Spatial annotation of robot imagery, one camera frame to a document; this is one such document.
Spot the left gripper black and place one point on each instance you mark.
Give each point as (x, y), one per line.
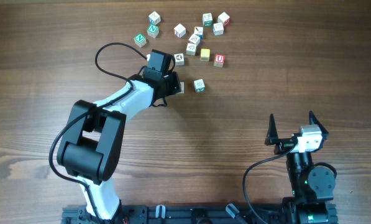
(174, 78)

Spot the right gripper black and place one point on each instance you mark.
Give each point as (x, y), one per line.
(284, 144)

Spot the block red picture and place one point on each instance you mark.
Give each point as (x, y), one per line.
(182, 87)

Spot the block green V side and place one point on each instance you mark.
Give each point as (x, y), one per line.
(199, 85)

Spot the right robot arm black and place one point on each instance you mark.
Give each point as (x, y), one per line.
(312, 183)

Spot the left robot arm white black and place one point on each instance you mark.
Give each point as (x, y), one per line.
(91, 141)

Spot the block dark round picture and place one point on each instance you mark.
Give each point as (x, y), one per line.
(179, 59)

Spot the block tree sketch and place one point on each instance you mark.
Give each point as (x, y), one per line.
(191, 49)

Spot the yellow block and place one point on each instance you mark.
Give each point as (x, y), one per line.
(205, 55)

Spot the block sketch tilted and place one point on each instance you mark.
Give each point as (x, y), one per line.
(194, 39)

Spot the green N block left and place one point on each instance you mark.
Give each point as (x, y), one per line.
(140, 40)

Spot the green n block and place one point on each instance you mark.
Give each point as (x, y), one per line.
(153, 31)
(140, 40)

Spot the red U block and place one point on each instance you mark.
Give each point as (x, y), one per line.
(219, 60)

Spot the plain white block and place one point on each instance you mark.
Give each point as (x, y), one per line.
(179, 30)

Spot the green N block upper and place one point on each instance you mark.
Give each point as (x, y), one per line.
(153, 31)

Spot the block blue side centre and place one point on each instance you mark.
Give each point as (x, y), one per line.
(199, 32)

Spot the block blue side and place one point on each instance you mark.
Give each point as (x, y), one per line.
(154, 18)
(199, 32)

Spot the block blue side top left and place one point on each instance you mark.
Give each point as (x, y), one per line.
(154, 18)

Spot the block blue sketch right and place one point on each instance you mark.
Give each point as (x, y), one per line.
(218, 28)

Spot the block green Z side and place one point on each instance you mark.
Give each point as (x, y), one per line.
(207, 19)

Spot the block red M side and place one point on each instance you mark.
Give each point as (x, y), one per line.
(224, 18)

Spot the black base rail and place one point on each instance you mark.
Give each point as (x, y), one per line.
(204, 214)

